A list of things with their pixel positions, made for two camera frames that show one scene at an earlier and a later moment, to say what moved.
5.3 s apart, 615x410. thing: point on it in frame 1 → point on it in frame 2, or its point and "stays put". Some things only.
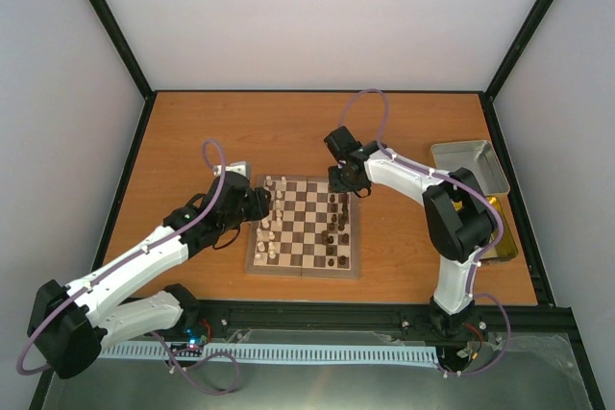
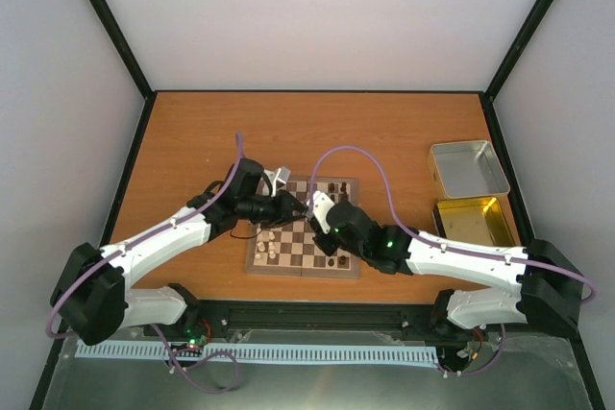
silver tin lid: [478, 158] stays put
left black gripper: [260, 205] → [285, 203]
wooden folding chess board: [311, 231] stays put
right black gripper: [337, 187] → [326, 247]
